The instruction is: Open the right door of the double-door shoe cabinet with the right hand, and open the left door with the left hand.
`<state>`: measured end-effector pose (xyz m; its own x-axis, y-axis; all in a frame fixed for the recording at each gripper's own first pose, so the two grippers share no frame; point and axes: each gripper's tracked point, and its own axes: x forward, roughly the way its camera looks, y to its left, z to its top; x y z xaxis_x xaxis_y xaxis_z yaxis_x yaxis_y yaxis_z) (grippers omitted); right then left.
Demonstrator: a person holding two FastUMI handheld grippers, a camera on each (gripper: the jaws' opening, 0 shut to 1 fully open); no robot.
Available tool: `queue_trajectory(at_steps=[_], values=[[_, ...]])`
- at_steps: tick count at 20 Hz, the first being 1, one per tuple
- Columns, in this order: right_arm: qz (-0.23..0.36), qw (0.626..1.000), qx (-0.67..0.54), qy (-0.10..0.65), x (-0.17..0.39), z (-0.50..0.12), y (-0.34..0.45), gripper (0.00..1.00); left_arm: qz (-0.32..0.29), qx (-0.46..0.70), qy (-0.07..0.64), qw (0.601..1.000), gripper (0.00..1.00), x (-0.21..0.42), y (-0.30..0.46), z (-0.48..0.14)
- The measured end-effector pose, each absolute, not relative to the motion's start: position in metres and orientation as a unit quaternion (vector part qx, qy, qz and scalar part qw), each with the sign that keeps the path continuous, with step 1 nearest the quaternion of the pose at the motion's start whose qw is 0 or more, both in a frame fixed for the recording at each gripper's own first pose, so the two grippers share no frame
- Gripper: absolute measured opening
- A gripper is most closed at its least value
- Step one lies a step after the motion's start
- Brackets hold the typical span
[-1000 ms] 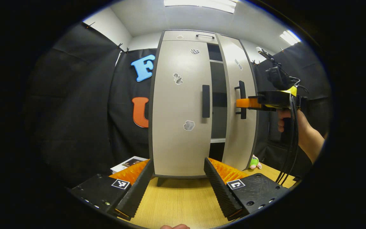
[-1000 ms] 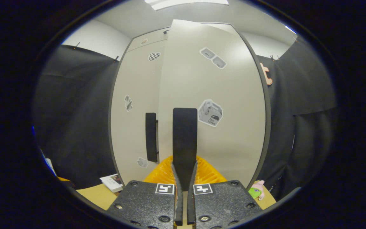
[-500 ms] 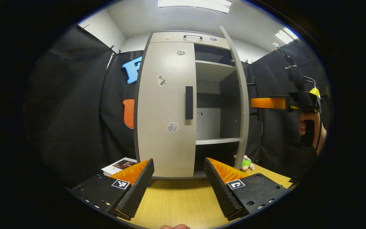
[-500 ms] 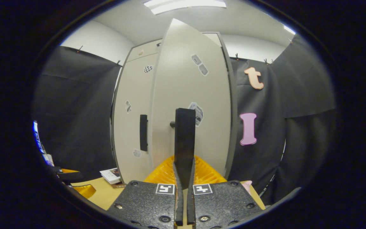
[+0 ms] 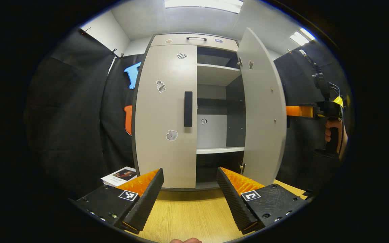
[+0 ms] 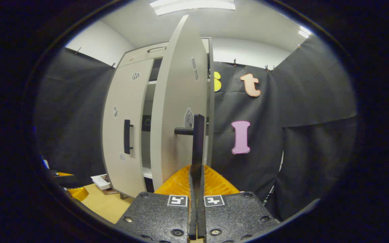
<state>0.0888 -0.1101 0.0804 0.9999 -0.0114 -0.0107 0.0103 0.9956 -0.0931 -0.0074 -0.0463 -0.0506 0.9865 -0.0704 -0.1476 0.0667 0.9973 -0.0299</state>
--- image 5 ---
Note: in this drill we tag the beige shoe cabinet door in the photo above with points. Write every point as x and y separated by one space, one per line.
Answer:
160 135
262 111

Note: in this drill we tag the beige double-door shoe cabinet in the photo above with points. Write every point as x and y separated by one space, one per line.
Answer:
214 131

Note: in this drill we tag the black backdrop cloth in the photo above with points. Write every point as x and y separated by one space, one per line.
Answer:
73 118

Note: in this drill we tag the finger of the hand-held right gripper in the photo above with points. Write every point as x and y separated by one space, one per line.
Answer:
301 111

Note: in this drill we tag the white book with portrait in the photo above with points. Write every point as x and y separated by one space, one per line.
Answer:
120 175

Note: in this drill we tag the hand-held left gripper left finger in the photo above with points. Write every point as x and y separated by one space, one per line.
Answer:
145 199

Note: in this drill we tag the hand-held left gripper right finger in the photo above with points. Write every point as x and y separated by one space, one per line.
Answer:
233 199

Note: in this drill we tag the large ceiling light panel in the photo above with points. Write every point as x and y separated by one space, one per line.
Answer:
204 4

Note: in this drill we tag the small ceiling light panel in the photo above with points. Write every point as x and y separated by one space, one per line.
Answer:
301 36

